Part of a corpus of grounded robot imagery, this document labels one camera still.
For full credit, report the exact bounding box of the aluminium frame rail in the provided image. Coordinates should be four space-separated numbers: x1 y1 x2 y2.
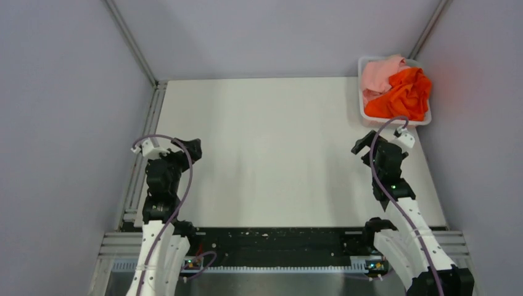
117 80 168 230
88 228 474 295

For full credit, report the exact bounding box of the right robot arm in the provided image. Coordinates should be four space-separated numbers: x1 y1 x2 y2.
351 129 475 295

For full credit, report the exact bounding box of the pink t-shirt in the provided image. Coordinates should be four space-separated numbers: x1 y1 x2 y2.
360 55 409 106

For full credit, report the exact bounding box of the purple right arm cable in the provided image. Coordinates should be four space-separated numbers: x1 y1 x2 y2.
369 116 445 296

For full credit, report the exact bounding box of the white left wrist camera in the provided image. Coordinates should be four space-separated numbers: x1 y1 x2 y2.
131 137 169 160

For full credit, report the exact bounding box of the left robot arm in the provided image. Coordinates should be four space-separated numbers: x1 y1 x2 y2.
127 134 202 295

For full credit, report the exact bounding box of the aluminium frame rail front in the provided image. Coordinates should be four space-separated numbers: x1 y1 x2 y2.
88 228 474 295

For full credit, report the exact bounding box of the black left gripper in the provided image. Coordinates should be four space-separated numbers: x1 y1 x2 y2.
150 138 202 193

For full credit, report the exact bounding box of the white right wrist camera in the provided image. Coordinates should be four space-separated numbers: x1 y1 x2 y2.
392 126 415 151

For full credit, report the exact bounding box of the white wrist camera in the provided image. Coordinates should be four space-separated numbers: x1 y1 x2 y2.
392 126 415 151
131 137 169 160

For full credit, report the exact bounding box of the white plastic basket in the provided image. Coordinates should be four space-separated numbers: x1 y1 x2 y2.
358 55 432 127

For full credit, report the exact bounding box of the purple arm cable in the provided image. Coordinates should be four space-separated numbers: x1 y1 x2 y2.
131 134 217 296
369 116 445 296

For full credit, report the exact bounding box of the aluminium frame rail left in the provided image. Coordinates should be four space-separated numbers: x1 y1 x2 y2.
117 80 168 230

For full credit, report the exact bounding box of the orange t-shirt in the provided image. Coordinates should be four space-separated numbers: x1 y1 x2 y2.
362 67 432 121

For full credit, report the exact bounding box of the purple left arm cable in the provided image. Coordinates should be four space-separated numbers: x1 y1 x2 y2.
131 134 217 296

